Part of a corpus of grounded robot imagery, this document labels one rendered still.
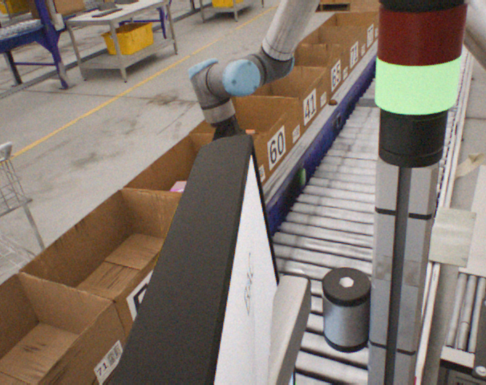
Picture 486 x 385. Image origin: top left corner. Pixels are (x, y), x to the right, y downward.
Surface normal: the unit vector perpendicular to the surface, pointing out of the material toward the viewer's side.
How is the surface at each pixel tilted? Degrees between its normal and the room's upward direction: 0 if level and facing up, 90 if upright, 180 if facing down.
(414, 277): 90
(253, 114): 90
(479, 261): 0
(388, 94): 90
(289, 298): 0
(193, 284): 4
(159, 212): 89
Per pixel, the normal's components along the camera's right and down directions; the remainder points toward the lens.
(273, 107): -0.43, 0.51
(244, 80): 0.57, 0.17
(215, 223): -0.18, -0.84
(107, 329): 0.91, 0.13
